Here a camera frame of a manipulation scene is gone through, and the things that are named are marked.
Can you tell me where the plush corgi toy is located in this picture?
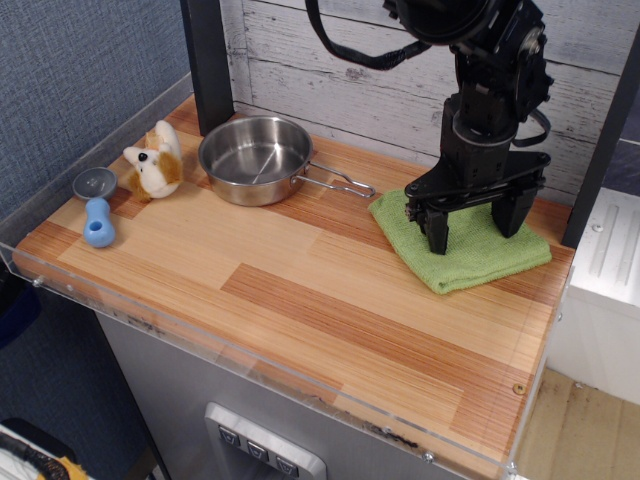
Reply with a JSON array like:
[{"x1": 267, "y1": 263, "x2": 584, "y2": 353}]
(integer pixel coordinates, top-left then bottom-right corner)
[{"x1": 123, "y1": 120, "x2": 183, "y2": 203}]

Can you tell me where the green cloth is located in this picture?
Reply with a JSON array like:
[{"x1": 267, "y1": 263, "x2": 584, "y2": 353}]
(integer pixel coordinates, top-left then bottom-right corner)
[{"x1": 369, "y1": 190, "x2": 552, "y2": 295}]

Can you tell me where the stainless steel pan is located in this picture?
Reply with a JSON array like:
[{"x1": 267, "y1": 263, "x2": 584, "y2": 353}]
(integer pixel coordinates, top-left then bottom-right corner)
[{"x1": 198, "y1": 116, "x2": 376, "y2": 207}]

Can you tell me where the grey cabinet with dispenser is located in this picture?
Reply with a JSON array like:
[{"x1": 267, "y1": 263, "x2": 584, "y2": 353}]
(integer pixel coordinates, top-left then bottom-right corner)
[{"x1": 94, "y1": 312, "x2": 501, "y2": 480}]

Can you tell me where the blue plastic toy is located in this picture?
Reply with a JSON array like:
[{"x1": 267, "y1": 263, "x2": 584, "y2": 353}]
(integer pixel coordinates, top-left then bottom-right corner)
[{"x1": 83, "y1": 198, "x2": 115, "y2": 248}]

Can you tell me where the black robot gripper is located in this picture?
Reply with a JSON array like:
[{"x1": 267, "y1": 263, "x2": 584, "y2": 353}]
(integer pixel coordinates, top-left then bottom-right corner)
[{"x1": 405, "y1": 129, "x2": 550, "y2": 255}]

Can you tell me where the dark vertical post right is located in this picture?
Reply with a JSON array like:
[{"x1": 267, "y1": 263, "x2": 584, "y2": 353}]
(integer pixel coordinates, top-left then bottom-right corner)
[{"x1": 561, "y1": 31, "x2": 639, "y2": 248}]

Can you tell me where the white ribbed metal box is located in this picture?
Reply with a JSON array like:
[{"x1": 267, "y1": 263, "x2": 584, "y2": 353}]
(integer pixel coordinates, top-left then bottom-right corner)
[{"x1": 547, "y1": 188, "x2": 639, "y2": 404}]

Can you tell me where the yellow object bottom left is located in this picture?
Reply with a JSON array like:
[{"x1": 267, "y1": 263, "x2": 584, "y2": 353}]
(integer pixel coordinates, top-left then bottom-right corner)
[{"x1": 36, "y1": 457, "x2": 89, "y2": 480}]

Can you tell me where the clear acrylic table guard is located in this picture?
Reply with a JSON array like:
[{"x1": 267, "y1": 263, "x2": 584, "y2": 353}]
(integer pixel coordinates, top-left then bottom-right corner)
[{"x1": 4, "y1": 234, "x2": 572, "y2": 479}]

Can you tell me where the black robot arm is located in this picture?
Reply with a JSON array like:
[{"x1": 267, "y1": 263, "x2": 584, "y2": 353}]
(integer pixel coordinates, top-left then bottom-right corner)
[{"x1": 384, "y1": 1, "x2": 553, "y2": 255}]

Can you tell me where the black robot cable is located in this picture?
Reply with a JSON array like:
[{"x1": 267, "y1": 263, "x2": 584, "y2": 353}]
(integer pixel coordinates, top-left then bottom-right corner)
[{"x1": 304, "y1": 0, "x2": 431, "y2": 71}]

